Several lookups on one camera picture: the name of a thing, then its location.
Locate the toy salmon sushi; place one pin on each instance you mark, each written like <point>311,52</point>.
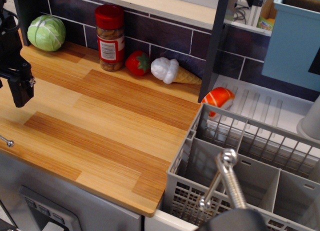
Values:
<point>219,97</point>

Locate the light blue box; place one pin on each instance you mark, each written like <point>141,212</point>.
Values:
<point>293,53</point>

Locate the red toy strawberry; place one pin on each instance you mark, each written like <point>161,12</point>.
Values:
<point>138,63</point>

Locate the grey dishwasher control panel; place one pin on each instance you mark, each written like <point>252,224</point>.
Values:
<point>46,214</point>

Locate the grey cylindrical cup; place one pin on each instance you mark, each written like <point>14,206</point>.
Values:
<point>309,126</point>

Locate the silver metal faucet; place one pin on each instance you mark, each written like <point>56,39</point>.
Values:
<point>240,217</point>

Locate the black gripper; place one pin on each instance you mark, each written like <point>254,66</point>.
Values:
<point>13,67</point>

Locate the silver knob handle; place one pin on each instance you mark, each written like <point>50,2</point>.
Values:
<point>9,143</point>

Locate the toy ice cream cone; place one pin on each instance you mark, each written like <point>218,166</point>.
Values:
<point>169,71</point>

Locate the green toy cabbage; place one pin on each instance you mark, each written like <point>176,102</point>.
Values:
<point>47,33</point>

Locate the colourful cardboard box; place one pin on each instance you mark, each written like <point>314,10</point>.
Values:
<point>266,20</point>

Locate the grey plastic drying rack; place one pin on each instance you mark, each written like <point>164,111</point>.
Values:
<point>278,171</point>

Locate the dark grey vertical post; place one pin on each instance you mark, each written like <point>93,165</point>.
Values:
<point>210,73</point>

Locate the red-lidded spice jar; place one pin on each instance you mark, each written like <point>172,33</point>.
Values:
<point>110,32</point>

